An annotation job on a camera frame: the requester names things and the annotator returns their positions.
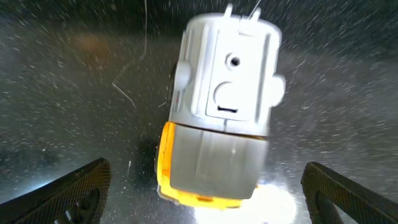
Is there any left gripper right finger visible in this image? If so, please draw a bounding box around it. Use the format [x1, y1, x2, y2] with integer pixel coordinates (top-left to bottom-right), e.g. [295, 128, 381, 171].
[300, 161, 398, 224]

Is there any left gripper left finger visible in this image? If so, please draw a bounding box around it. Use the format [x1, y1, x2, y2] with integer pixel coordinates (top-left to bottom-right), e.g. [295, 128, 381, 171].
[0, 157, 112, 224]

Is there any grey and yellow toy truck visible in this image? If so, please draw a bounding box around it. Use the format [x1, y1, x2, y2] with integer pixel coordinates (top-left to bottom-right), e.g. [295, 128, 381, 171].
[155, 2, 286, 210]

